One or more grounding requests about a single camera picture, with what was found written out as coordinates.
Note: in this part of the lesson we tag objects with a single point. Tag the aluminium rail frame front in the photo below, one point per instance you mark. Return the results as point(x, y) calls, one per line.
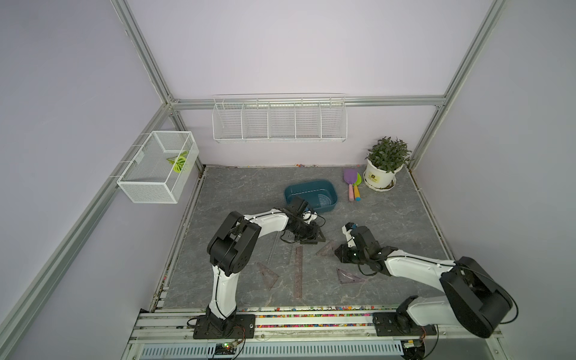
point(305, 333)

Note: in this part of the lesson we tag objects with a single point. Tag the potted green plant white pot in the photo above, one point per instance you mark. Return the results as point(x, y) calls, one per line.
point(384, 160)

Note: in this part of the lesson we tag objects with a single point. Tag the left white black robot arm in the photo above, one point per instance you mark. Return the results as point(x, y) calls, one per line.
point(231, 248)

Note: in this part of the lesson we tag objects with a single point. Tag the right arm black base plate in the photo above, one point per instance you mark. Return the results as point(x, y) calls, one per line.
point(389, 324)

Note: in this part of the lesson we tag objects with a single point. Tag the teal plastic storage box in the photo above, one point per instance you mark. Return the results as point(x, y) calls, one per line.
point(307, 189)

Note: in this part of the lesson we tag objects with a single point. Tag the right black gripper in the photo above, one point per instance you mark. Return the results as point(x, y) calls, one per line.
point(340, 250)

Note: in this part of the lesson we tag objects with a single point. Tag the green leaf toy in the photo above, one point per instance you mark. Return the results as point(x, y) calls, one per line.
point(178, 162)

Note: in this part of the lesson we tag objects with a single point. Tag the pink triangle ruler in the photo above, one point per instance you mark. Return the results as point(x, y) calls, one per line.
point(327, 250)
point(269, 278)

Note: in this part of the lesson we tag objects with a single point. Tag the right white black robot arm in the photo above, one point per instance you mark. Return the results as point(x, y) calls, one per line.
point(470, 298)

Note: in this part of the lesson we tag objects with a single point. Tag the white mesh side basket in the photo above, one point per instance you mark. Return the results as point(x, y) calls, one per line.
point(149, 178)

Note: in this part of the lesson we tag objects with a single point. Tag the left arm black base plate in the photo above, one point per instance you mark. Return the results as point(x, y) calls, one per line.
point(211, 327)

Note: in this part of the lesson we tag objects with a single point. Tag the purple triangle ruler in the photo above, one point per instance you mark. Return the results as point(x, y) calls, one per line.
point(346, 277)

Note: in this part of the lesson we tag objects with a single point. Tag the purple toy shovel pink handle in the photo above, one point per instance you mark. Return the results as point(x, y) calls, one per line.
point(350, 177)

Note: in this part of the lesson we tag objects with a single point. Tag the long pink straight ruler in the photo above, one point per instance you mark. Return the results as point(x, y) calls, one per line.
point(298, 281)

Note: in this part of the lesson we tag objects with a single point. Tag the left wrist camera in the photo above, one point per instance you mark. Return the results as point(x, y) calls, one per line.
point(309, 216)

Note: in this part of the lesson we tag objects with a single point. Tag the long white wire wall basket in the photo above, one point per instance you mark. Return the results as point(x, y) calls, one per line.
point(280, 119)

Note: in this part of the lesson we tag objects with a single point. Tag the clear blue protractor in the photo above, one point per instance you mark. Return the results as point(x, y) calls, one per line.
point(323, 200)

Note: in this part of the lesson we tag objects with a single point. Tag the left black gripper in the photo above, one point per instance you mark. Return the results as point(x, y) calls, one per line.
point(312, 233)

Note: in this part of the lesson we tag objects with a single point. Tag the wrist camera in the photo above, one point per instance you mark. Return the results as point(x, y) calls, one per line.
point(309, 216)
point(347, 231)

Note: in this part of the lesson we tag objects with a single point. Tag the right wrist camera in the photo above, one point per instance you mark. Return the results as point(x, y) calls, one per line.
point(347, 231)

